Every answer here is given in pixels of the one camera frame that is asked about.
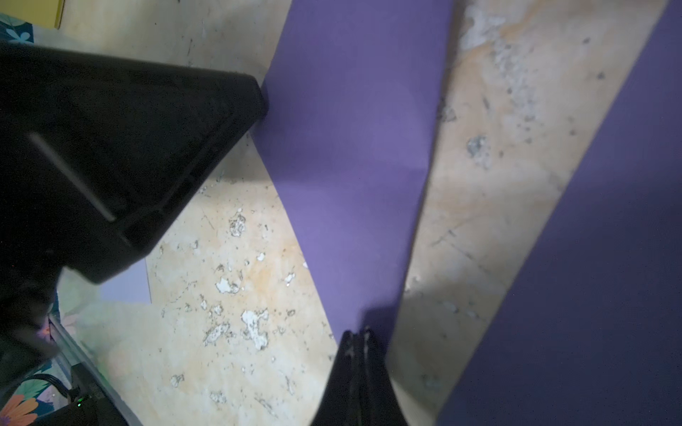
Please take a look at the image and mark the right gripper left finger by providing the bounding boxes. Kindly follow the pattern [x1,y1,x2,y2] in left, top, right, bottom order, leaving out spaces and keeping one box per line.
[311,331,359,425]

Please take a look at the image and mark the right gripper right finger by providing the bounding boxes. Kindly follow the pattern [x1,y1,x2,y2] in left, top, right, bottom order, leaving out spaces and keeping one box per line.
[360,328,407,425]

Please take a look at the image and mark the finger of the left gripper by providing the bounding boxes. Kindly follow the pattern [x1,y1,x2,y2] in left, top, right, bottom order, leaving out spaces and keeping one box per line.
[1,43,267,283]

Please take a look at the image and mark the purple square paper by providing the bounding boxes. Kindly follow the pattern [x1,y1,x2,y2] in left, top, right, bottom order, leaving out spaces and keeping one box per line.
[437,1,681,425]
[254,1,454,344]

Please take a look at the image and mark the left pale purple paper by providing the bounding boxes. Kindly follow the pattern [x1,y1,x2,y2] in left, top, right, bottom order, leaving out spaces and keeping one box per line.
[99,259,152,305]

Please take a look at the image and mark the grey white yellow block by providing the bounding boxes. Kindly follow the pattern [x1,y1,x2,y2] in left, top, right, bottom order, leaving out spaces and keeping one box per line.
[0,0,65,29]

